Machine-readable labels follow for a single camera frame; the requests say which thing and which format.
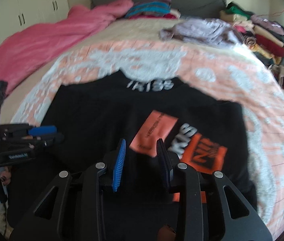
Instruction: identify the black IKISS sweater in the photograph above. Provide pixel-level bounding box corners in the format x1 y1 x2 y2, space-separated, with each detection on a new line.
6 69 258 241

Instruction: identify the striped folded clothes stack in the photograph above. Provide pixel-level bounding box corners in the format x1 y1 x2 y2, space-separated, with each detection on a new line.
124 0 181 19

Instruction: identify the beige bed sheet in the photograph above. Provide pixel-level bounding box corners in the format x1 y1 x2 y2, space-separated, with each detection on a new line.
0 17 208 126

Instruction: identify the pink blanket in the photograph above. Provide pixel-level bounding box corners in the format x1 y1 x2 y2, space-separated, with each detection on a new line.
0 0 134 94

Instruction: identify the pile of folded clothes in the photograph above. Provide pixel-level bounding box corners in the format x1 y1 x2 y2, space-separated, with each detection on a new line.
220 2 284 66

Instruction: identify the orange white patterned bedspread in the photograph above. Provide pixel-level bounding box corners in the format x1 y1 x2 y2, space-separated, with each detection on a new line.
1 40 284 238

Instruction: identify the lilac crumpled garment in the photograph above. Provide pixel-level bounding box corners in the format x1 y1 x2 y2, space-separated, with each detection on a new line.
159 18 244 48

